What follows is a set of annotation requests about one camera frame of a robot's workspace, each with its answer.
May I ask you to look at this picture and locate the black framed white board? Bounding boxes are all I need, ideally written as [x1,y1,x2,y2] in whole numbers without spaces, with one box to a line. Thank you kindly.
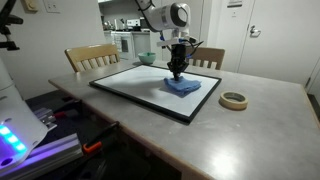
[90,65,222,124]

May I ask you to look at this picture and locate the wooden chair near bowl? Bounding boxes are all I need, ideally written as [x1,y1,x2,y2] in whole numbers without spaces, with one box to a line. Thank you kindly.
[186,46,225,70]

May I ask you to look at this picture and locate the green ceramic bowl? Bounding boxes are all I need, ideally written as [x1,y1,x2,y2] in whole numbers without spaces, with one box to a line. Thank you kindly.
[138,52,156,64]

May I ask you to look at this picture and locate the wooden chair near tape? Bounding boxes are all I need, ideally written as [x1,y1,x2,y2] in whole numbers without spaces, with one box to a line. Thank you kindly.
[64,44,120,72]

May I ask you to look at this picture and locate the door sign plate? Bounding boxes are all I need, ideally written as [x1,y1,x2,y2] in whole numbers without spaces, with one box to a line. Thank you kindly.
[227,0,243,8]

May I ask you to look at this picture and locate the blue microfiber towel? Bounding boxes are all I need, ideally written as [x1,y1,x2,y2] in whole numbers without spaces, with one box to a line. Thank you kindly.
[164,76,201,97]

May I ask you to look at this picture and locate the aluminium extrusion rail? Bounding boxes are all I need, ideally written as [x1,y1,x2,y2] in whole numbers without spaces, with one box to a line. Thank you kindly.
[0,107,84,180]

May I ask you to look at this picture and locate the silver door lever handle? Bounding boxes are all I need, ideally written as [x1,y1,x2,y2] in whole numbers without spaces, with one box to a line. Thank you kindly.
[250,26,261,38]

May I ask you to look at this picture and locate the wall thermostat dial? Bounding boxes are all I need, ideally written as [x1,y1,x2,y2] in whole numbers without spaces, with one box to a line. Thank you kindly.
[23,0,38,12]

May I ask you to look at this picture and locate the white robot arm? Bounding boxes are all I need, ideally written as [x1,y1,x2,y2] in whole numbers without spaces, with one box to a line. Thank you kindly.
[134,0,192,81]

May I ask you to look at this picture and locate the orange black clamp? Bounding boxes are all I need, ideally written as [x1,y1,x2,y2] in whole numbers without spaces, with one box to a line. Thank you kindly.
[82,121,120,154]
[53,100,82,118]

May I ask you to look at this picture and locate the white robot base blue light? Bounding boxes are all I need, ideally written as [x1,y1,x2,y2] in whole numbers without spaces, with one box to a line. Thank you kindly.
[0,59,48,175]

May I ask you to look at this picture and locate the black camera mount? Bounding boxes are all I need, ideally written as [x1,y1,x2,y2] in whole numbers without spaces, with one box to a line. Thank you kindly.
[0,0,24,51]

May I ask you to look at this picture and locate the beige masking tape roll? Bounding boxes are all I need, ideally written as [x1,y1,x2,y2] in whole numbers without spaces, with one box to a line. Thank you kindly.
[219,91,248,111]

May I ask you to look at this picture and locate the kitchen counter with appliances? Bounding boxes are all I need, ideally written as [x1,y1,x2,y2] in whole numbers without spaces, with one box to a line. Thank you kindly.
[98,0,151,60]

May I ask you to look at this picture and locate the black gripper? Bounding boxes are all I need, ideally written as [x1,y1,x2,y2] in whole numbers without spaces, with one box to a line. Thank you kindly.
[167,44,188,81]

